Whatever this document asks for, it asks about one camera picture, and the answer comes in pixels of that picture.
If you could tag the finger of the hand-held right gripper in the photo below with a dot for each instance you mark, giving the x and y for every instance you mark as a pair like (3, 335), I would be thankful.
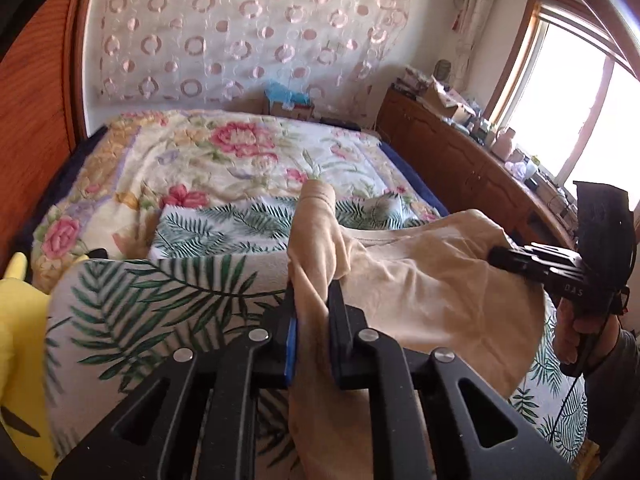
(520, 259)

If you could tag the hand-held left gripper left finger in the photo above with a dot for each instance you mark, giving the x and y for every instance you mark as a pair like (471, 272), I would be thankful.
(290, 355)

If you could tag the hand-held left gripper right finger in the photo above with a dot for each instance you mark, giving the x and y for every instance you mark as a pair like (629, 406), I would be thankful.
(340, 350)

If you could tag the beige printed t-shirt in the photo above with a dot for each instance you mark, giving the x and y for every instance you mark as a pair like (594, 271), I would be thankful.
(425, 290)

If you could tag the person's right forearm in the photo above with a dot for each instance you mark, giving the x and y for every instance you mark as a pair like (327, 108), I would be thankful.
(615, 385)

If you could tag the person's right hand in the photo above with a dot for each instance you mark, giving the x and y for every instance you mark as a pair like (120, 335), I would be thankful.
(564, 332)

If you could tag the beige thermos jug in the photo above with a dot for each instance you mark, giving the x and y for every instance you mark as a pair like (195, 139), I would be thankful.
(502, 142)

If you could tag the long wooden cabinet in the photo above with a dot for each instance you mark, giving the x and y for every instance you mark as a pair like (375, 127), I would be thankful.
(450, 155)

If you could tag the navy blue bed sheet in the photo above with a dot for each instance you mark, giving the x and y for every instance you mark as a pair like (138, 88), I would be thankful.
(417, 182)

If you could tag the palm leaf printed blanket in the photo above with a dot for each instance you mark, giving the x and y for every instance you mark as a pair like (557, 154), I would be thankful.
(165, 300)

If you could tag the wooden framed window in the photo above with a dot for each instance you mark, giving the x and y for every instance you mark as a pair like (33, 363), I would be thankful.
(575, 85)

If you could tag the open cardboard box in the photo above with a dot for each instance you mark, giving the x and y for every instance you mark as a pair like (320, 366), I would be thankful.
(445, 100)

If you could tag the floral quilt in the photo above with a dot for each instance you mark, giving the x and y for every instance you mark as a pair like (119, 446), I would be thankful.
(200, 160)

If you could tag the small cardboard box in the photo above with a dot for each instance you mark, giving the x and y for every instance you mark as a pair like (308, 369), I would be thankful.
(295, 110)

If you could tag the white bundled drape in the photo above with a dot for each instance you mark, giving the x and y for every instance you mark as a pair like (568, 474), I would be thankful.
(475, 0)

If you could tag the circle patterned sheer curtain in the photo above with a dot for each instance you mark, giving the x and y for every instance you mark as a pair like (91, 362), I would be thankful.
(250, 35)

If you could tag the wooden slatted wardrobe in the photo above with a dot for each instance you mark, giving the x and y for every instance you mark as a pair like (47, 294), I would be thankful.
(35, 85)

